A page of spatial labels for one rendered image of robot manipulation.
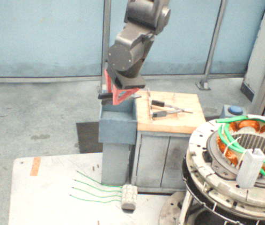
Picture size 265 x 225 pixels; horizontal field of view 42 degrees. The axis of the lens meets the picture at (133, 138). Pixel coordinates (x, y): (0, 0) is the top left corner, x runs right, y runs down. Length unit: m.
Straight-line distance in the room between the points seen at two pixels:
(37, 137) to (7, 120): 0.33
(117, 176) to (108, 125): 0.23
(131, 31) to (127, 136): 0.38
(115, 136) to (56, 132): 1.73
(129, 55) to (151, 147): 0.40
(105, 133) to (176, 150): 0.22
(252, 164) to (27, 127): 2.23
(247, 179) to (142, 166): 0.40
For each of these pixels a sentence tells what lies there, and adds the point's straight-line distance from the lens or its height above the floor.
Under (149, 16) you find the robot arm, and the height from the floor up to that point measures 1.39.
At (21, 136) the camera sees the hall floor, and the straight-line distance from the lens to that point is 2.70.
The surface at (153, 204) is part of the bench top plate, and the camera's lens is 1.14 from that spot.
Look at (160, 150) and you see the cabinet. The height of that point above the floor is 0.97.
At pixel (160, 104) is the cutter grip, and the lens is 1.03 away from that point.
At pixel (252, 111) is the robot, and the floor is 0.96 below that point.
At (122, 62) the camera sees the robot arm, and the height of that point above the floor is 1.31.
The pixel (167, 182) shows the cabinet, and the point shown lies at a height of 0.83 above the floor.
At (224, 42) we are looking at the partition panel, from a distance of 3.43.
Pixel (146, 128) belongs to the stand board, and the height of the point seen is 1.05.
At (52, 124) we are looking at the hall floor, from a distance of 2.81.
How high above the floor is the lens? 1.62
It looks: 37 degrees down
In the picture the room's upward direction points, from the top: 7 degrees clockwise
